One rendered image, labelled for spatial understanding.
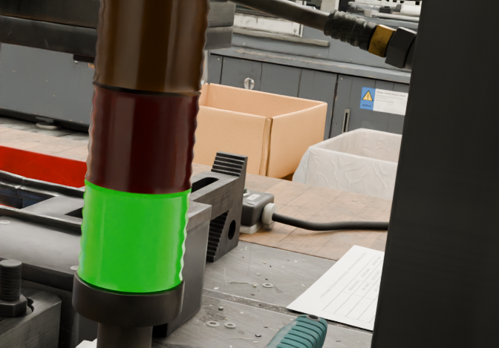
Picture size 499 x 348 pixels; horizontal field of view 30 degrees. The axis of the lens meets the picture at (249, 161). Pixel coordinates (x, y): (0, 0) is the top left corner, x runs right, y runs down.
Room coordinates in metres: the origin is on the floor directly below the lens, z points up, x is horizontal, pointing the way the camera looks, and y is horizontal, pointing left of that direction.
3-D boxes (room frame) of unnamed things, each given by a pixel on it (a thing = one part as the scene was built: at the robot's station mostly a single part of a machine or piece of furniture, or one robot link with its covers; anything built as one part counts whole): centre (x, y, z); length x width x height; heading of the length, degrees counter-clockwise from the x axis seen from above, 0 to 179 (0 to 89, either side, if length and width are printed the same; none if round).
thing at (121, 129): (0.32, 0.04, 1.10); 0.04 x 0.04 x 0.03
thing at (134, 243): (0.32, 0.04, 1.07); 0.04 x 0.04 x 0.03
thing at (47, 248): (0.61, 0.10, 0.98); 0.20 x 0.10 x 0.01; 162
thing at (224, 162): (0.84, 0.03, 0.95); 0.06 x 0.03 x 0.09; 162
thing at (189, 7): (0.32, 0.04, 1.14); 0.04 x 0.04 x 0.03
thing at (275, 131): (3.18, 0.08, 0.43); 0.59 x 0.54 x 0.58; 158
